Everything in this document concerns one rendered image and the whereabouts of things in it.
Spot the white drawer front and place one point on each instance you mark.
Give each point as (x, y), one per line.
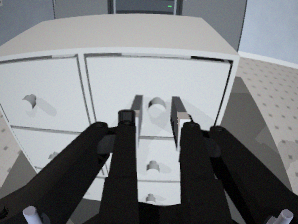
(115, 80)
(160, 156)
(95, 190)
(165, 192)
(42, 145)
(54, 85)

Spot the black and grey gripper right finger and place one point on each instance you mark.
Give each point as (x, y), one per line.
(259, 196)

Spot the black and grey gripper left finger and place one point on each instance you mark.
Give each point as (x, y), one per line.
(52, 195)

